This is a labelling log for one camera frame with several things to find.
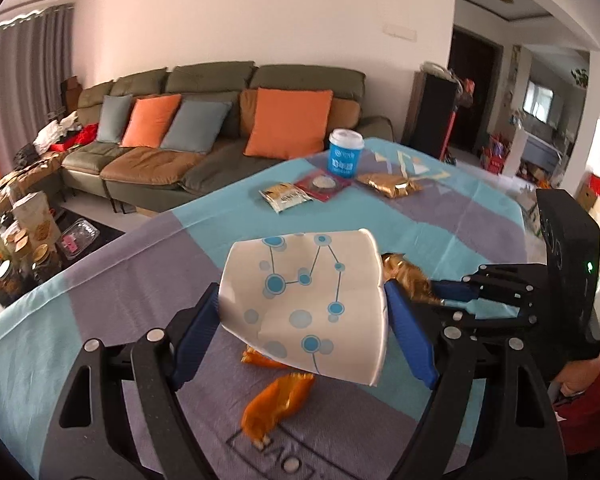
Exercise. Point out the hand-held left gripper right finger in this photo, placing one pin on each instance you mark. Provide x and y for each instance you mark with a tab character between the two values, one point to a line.
410	335

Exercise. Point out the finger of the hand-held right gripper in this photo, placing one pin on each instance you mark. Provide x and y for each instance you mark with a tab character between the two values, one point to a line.
500	285
495	319

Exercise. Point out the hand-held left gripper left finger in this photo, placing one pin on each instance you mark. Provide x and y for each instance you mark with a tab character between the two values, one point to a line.
195	340

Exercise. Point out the gold wrapper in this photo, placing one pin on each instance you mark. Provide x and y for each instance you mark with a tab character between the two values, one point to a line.
410	280

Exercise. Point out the white paper cup blue dots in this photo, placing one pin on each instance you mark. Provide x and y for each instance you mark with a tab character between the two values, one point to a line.
300	300

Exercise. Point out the person's right forearm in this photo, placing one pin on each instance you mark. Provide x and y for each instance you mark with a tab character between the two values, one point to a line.
592	410

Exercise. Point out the person's right hand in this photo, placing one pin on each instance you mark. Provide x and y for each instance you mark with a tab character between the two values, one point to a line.
582	372

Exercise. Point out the orange peel piece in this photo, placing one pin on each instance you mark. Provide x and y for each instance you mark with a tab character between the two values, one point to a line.
275	402
262	358

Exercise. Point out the brown cardboard box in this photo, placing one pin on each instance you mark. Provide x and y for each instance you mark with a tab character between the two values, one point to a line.
592	200

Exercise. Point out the blue grey printed tablecloth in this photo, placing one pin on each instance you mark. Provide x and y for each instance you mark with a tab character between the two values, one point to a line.
145	280

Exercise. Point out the red gift boxes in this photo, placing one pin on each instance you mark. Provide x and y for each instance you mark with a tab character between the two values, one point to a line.
496	155

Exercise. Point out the coffee table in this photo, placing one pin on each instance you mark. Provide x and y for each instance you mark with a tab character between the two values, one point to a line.
95	235

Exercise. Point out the clear plastic box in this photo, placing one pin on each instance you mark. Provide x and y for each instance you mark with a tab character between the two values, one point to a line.
79	237

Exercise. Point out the red upright pole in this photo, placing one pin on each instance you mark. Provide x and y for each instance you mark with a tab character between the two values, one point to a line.
450	135

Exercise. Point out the glass snack jar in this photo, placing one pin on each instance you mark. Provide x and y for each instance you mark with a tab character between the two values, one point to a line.
16	240
46	262
2	282

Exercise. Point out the white gold snack packet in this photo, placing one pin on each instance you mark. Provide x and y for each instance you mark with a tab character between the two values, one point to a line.
285	197

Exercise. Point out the kitchen window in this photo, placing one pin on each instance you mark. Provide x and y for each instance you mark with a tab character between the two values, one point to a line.
544	102

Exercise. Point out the red snack packet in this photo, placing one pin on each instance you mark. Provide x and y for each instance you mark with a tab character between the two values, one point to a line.
322	185

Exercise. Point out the blue paper cup white lid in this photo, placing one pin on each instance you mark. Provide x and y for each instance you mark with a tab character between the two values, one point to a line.
345	160

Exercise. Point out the black upright board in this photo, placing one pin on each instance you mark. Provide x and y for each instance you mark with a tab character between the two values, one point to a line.
430	110

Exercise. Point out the hanging green plant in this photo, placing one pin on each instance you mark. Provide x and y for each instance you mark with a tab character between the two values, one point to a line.
579	77

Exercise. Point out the dark wooden door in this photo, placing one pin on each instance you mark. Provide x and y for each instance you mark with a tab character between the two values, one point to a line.
475	90

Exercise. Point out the tan snack bag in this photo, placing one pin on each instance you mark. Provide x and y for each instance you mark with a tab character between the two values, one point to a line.
37	220

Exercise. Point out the large blue grey pillow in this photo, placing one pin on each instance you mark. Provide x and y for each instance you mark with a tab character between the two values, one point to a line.
195	127

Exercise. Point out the small orange pillow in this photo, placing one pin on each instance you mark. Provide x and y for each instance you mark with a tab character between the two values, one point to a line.
150	121

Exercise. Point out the red cloth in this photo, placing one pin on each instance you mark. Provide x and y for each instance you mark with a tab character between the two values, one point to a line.
77	141

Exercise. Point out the small blue grey pillow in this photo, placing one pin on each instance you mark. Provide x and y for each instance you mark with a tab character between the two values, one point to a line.
114	119

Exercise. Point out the large orange pillow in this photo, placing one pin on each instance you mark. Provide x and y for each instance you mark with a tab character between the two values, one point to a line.
287	122

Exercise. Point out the white clothes pile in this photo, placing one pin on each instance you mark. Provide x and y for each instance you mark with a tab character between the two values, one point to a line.
55	132

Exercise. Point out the green brown sectional sofa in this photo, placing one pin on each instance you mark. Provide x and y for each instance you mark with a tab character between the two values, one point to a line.
205	80

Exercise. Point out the cardboard boxes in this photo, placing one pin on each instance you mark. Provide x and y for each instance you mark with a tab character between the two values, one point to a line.
70	95

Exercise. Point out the grey curtain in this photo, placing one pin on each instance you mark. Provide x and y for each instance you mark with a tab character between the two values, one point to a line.
30	85

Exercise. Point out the white wall switch plate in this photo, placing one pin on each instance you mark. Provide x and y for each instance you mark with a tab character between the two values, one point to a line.
400	31

